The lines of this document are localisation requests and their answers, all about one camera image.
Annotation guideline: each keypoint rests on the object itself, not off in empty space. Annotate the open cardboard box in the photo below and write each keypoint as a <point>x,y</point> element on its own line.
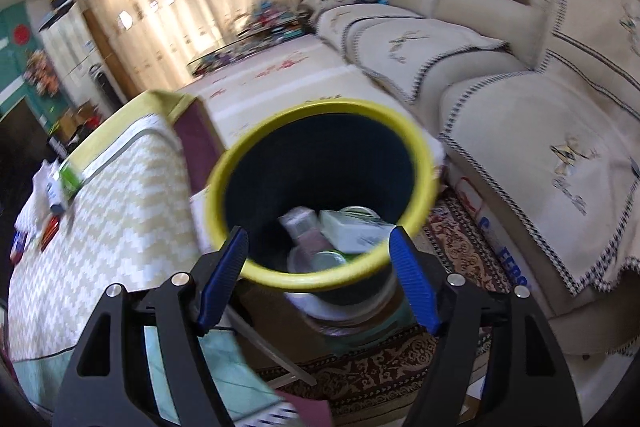
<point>77,122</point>

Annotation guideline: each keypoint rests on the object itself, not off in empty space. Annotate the beige covered sofa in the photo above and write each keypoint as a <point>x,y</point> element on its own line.
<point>500,132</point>

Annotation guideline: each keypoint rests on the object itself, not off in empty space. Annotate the red round wall ornament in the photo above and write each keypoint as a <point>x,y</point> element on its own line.
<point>21,35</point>

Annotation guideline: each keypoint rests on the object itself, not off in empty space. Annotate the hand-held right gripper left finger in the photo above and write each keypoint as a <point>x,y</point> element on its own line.
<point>222,277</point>

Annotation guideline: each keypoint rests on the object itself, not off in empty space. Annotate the green patterned tablecloth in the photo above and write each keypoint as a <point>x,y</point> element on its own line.
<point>125,217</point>

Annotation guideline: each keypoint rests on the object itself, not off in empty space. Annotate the white standing air conditioner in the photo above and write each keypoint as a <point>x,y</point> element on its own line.
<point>70,42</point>

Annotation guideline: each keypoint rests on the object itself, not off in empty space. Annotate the black tower fan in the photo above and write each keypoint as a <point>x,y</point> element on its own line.
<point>105,87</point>

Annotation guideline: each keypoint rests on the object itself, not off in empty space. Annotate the white tube bottle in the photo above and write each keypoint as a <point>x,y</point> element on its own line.
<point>56,199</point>

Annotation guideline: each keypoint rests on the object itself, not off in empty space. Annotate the pink drink carton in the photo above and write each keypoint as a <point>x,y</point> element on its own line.
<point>300,227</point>

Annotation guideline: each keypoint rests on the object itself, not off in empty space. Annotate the glass coffee table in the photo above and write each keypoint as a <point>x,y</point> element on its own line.
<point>250,42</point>

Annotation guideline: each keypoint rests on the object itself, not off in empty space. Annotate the yellow rimmed dark trash bin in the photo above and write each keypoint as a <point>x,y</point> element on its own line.
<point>320,147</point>

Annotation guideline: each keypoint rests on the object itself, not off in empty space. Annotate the red blue tissue pack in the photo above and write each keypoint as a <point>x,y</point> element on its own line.
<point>50,232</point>

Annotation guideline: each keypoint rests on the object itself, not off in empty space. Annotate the green white small carton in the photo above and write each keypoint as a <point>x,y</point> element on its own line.
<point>72,179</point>

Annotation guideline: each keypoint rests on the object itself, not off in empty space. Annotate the hanging colourful wall decoration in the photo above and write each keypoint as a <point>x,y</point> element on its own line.
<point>42,74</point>

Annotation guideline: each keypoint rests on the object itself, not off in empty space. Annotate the white printed cardboard box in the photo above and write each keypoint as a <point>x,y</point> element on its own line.
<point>480,227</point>

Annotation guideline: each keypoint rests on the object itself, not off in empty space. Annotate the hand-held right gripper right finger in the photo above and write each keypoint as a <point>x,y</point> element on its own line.
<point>415,277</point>

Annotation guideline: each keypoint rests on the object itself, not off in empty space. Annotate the white green milk carton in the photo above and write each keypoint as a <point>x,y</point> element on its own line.
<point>350,232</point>

